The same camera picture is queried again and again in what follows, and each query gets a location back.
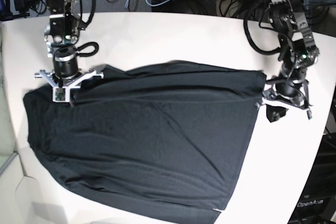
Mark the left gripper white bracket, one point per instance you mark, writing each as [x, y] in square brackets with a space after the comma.
[284, 94]

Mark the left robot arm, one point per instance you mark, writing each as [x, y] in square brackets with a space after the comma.
[297, 52]

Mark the dark navy long-sleeve shirt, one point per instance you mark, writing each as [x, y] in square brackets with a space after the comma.
[165, 141]

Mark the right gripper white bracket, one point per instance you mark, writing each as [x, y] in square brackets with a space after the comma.
[66, 75]

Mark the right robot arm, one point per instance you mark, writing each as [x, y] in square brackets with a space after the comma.
[61, 35]

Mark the black OpenArm case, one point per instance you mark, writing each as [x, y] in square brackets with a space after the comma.
[317, 201]

